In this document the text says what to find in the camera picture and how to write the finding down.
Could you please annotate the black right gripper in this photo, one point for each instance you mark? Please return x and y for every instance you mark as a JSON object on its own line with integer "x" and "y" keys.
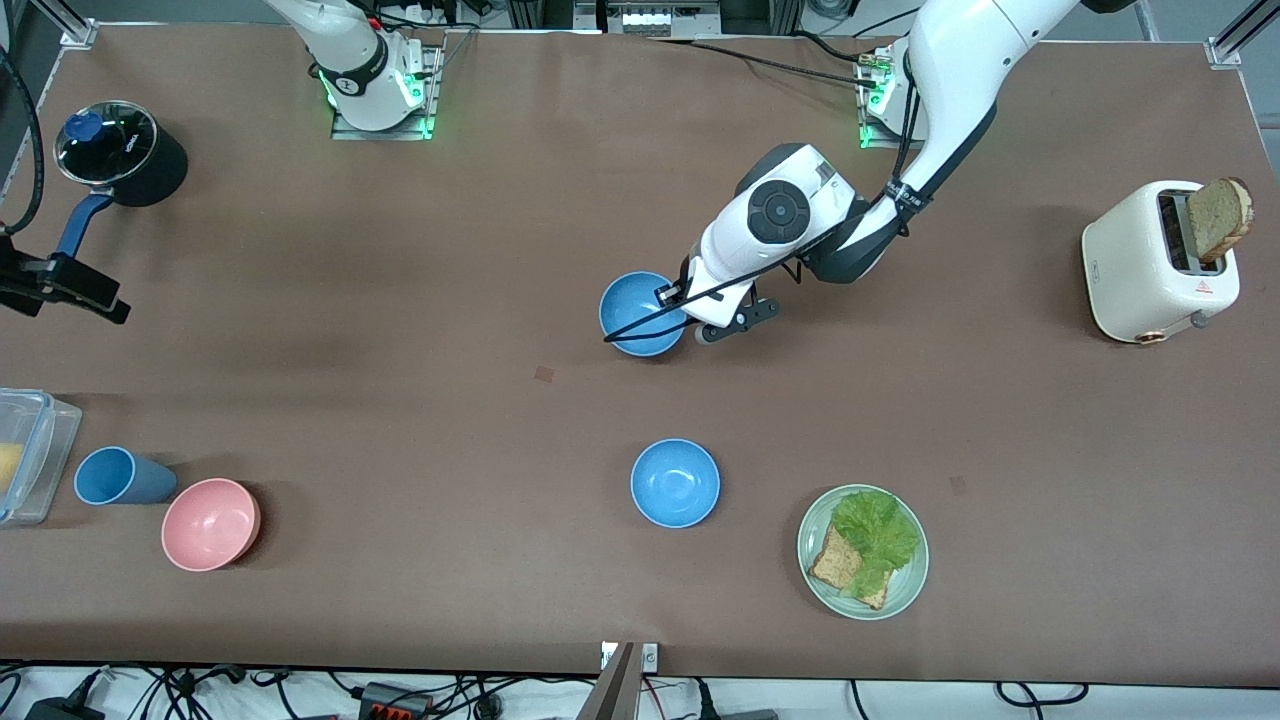
{"x": 40, "y": 280}

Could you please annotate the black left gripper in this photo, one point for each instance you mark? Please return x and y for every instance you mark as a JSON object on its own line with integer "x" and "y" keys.
{"x": 686, "y": 279}

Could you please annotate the blue bowl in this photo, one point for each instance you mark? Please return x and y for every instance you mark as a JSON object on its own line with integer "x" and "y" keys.
{"x": 675, "y": 482}
{"x": 630, "y": 300}

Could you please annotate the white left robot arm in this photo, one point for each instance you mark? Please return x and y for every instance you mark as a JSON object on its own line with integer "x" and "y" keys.
{"x": 960, "y": 60}

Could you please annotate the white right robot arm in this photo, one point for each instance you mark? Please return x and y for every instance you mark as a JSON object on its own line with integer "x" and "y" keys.
{"x": 365, "y": 70}

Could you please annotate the pink bowl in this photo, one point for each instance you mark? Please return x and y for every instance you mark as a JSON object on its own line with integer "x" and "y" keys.
{"x": 210, "y": 524}

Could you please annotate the clear plastic food container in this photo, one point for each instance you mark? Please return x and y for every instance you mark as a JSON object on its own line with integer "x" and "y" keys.
{"x": 45, "y": 450}

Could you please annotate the yellow food piece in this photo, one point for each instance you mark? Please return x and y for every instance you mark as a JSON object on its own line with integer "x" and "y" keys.
{"x": 8, "y": 468}

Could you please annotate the blue plastic cup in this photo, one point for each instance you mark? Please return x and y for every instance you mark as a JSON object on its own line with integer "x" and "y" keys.
{"x": 105, "y": 475}

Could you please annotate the white power strip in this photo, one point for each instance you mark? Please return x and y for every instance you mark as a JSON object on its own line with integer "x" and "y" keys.
{"x": 650, "y": 20}

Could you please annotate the green lettuce leaf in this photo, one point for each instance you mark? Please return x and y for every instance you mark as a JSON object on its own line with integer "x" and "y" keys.
{"x": 875, "y": 530}

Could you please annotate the seeded toast slice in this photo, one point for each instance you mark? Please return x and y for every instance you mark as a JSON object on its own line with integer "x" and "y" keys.
{"x": 832, "y": 565}

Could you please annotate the pale green plate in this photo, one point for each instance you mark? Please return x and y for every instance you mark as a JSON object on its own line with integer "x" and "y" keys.
{"x": 905, "y": 580}

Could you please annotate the black plug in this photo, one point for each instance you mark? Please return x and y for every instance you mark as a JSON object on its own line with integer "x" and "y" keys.
{"x": 704, "y": 702}

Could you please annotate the black power adapter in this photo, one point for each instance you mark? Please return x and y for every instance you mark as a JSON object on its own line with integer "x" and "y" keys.
{"x": 65, "y": 710}

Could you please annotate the cream white toaster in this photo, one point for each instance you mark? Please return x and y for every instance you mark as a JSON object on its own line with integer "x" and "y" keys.
{"x": 1130, "y": 270}

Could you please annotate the black power strip orange switches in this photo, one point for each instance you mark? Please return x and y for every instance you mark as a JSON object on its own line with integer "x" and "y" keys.
{"x": 395, "y": 703}

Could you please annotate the brown bread slice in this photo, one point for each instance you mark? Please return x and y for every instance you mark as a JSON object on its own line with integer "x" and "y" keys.
{"x": 1220, "y": 215}

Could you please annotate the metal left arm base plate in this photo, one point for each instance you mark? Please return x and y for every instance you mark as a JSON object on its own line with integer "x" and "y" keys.
{"x": 872, "y": 120}

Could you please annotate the aluminium frame corner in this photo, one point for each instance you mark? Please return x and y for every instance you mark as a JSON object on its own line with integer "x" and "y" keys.
{"x": 75, "y": 25}
{"x": 1235, "y": 40}

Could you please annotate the white metal bracket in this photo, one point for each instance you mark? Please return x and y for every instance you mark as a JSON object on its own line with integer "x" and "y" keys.
{"x": 650, "y": 656}

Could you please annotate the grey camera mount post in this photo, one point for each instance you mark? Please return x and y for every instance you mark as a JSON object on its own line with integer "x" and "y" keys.
{"x": 612, "y": 695}

